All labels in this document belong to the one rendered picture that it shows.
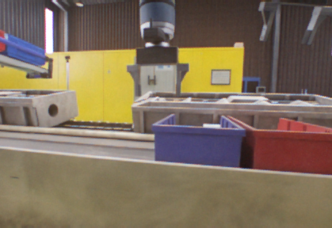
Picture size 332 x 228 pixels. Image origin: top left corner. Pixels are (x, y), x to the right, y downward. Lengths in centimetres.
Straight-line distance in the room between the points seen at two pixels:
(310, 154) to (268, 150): 8
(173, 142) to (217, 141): 9
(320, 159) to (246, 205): 17
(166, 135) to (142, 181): 11
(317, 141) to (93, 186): 47
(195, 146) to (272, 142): 15
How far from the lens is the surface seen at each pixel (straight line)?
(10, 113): 136
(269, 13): 65
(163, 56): 57
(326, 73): 1465
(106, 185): 45
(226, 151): 39
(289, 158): 43
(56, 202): 55
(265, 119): 89
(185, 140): 38
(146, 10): 59
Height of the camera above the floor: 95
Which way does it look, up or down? 5 degrees down
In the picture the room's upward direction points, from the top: 1 degrees clockwise
